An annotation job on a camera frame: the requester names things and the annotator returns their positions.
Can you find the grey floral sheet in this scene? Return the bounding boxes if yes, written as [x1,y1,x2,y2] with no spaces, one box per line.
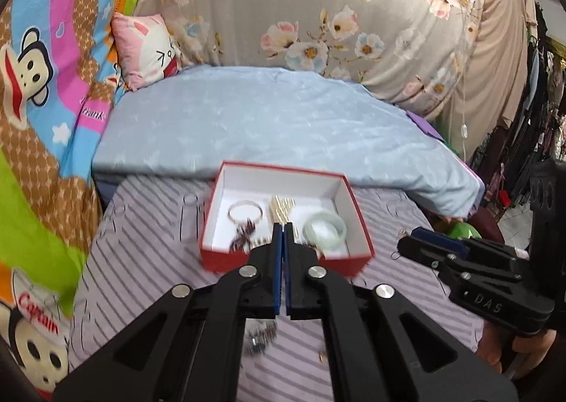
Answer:
[133,0,489,120]

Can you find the dark red bead bracelet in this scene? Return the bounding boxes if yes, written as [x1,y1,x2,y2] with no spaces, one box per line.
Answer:
[229,220,262,253]

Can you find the beige curtain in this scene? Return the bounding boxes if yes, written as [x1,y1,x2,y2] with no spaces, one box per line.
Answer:
[435,0,538,164]

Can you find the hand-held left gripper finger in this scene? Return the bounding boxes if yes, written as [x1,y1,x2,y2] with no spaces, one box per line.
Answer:
[51,223,284,402]
[283,222,520,402]

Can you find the person's right hand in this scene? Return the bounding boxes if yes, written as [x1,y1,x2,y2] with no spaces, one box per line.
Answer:
[508,328,559,381]

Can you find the red cardboard box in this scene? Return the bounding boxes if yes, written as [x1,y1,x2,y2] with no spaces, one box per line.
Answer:
[199,161,376,277]

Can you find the pink cartoon pillow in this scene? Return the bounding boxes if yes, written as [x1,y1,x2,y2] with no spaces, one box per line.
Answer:
[110,13,183,91]

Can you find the light blue quilt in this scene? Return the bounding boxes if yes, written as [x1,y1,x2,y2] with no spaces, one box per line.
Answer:
[91,66,485,218]

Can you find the pearl hair clip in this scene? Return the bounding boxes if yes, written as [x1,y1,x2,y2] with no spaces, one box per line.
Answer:
[269,195,298,224]

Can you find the hanging dark clothes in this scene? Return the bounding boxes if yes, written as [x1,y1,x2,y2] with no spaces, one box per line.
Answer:
[469,0,566,217]

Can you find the pale green jade bangle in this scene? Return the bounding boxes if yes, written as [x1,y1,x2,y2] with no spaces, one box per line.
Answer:
[303,213,347,251]

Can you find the colourful cartoon monkey blanket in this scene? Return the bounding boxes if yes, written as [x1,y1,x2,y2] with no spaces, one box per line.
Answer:
[0,0,178,394]

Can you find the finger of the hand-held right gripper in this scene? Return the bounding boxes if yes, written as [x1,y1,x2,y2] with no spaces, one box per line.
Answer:
[410,226,531,261]
[397,235,474,292]

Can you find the purple cloth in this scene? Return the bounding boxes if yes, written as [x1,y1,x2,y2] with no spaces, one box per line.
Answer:
[404,109,445,142]

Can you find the green cloth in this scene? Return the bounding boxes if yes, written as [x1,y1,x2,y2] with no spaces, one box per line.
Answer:
[435,216,483,241]

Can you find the silver wrist watch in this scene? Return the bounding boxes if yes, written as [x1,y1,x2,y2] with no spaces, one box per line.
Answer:
[244,319,278,355]

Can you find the thin gold bangle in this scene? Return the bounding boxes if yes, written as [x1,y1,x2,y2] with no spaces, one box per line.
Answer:
[227,201,265,224]

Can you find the white cable with switch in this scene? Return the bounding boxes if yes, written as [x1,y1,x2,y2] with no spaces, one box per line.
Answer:
[442,0,472,150]

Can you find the grey striped bedsheet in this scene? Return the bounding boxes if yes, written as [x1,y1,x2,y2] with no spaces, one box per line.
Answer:
[66,174,487,402]

